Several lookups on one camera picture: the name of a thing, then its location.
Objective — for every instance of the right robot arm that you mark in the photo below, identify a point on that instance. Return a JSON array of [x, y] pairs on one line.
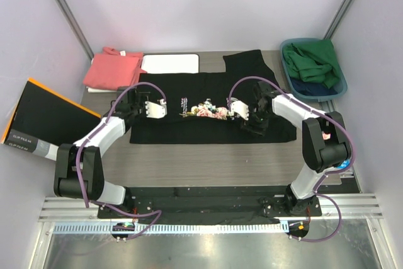
[[325, 146]]

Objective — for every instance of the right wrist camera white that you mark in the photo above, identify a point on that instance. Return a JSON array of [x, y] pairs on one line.
[[238, 109]]

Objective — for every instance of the black clip file folder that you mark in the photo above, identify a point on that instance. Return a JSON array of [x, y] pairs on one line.
[[44, 119]]

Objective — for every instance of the navy blue t shirt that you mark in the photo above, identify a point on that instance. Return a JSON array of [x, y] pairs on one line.
[[312, 89]]

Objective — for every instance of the aluminium rail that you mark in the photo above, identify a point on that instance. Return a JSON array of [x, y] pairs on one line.
[[348, 206]]

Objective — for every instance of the blue plastic basket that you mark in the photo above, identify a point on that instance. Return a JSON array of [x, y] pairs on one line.
[[340, 87]]

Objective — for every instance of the black t shirt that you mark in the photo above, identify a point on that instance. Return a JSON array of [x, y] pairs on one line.
[[196, 105]]

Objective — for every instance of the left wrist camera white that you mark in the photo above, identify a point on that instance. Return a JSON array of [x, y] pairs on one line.
[[156, 110]]

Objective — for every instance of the left aluminium frame post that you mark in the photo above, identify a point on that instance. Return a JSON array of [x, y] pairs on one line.
[[74, 26]]

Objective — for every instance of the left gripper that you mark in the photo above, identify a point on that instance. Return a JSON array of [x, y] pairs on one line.
[[141, 97]]

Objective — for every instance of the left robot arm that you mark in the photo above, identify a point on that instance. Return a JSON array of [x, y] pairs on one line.
[[78, 167]]

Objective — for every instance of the blue book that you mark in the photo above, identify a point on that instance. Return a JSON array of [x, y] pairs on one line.
[[344, 164]]

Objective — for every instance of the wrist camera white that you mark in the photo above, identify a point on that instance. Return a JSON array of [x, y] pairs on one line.
[[156, 110], [238, 109]]

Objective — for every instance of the folded pink t shirt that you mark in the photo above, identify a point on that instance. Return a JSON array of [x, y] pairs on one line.
[[113, 69]]

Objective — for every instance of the aluminium frame post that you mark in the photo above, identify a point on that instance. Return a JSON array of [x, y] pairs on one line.
[[74, 26], [346, 1]]

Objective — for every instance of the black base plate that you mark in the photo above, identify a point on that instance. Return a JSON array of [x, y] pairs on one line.
[[266, 201]]

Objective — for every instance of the green t shirt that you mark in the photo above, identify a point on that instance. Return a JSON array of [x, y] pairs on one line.
[[313, 62]]

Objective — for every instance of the folded white t shirt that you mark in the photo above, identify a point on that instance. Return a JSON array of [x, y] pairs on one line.
[[94, 90]]

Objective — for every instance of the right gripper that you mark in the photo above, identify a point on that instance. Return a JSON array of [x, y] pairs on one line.
[[250, 124]]

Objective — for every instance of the white whiteboard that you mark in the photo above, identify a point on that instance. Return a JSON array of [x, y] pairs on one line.
[[171, 63]]

